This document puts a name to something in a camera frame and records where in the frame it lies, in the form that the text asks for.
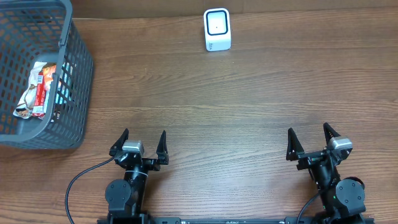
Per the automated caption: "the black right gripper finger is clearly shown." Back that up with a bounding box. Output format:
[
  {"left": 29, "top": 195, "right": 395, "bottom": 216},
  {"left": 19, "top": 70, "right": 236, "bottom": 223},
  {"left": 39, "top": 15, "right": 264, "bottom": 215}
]
[
  {"left": 286, "top": 128, "right": 304, "bottom": 161},
  {"left": 323, "top": 123, "right": 341, "bottom": 146}
]

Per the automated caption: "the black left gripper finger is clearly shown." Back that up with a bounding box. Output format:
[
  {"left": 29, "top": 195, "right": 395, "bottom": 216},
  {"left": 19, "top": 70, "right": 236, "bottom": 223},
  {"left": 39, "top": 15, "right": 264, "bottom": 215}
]
[
  {"left": 109, "top": 128, "right": 129, "bottom": 156},
  {"left": 156, "top": 130, "right": 169, "bottom": 159}
]

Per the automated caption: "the teal tissue packet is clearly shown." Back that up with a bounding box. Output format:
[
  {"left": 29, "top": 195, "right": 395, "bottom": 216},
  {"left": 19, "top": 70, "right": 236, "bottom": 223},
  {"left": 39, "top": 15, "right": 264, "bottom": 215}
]
[{"left": 55, "top": 62, "right": 73, "bottom": 105}]

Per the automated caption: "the orange snack packet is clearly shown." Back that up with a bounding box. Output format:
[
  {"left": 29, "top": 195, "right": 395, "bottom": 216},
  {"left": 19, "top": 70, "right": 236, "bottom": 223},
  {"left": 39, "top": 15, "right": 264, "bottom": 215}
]
[{"left": 42, "top": 63, "right": 56, "bottom": 91}]

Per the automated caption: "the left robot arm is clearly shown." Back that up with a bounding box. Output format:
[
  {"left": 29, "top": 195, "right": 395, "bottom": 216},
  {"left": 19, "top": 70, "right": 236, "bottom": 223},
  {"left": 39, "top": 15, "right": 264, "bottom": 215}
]
[{"left": 97, "top": 129, "right": 169, "bottom": 223}]

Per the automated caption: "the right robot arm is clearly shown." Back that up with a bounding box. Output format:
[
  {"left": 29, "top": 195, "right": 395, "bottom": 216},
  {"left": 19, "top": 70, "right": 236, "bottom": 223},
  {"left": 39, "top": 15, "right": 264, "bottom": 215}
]
[{"left": 286, "top": 123, "right": 366, "bottom": 223}]

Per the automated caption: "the white barcode scanner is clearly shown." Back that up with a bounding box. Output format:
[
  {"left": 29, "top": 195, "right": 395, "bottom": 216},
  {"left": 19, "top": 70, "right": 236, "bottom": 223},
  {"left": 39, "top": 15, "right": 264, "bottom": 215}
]
[{"left": 203, "top": 8, "right": 232, "bottom": 52}]

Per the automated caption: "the red snack bar wrapper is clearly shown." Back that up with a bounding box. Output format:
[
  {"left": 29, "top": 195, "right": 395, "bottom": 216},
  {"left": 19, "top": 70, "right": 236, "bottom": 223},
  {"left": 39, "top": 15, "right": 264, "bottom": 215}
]
[{"left": 32, "top": 72, "right": 46, "bottom": 119}]

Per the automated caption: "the white brown snack packet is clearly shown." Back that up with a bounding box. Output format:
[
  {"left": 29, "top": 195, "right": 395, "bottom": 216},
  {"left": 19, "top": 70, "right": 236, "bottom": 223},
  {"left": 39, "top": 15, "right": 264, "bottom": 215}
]
[{"left": 13, "top": 62, "right": 47, "bottom": 119}]

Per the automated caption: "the grey plastic mesh basket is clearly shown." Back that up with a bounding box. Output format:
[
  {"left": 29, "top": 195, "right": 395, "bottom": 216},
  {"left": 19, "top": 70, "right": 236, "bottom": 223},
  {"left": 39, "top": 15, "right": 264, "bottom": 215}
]
[{"left": 1, "top": 1, "right": 94, "bottom": 149}]

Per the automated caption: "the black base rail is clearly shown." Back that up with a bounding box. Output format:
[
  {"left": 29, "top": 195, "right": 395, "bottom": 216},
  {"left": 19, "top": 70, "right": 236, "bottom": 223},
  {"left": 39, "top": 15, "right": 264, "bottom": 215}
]
[{"left": 96, "top": 216, "right": 376, "bottom": 224}]

